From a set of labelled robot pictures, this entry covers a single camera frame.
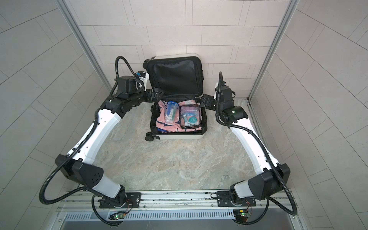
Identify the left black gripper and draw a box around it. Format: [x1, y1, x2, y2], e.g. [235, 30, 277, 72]
[126, 88, 163, 107]

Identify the clear container with blue lid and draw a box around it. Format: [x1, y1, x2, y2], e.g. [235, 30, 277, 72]
[165, 101, 179, 124]

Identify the clear toiletry pouch black trim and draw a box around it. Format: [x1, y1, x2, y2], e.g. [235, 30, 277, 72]
[179, 104, 201, 129]

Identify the black and white suitcase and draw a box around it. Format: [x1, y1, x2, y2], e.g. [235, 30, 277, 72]
[143, 54, 208, 141]

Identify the pink shark print garment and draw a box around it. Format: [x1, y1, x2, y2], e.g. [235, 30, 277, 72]
[155, 100, 203, 133]

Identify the red white striped shirt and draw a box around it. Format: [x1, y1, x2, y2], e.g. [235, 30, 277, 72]
[158, 129, 176, 134]

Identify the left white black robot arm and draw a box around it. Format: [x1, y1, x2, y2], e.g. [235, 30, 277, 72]
[39, 56, 163, 208]

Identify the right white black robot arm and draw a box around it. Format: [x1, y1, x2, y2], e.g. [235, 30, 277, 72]
[201, 72, 298, 216]

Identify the right green circuit board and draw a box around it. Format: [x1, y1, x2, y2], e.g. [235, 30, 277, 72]
[233, 209, 252, 223]

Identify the green circuit board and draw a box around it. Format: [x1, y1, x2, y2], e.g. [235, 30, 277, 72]
[109, 212, 126, 220]
[233, 209, 252, 223]

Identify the left green circuit board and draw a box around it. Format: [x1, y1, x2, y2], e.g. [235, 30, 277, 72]
[109, 212, 126, 220]

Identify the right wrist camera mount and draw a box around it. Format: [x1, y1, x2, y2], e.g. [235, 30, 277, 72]
[215, 83, 234, 107]

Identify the aluminium mounting rail frame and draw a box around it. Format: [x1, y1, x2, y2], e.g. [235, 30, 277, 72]
[49, 189, 304, 230]

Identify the right black base cable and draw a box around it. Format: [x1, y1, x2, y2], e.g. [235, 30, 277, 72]
[232, 198, 270, 225]

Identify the black base cable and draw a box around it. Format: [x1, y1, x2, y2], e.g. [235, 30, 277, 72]
[91, 195, 133, 228]
[232, 198, 270, 225]

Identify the left black base cable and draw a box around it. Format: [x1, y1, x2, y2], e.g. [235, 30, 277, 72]
[91, 195, 133, 228]

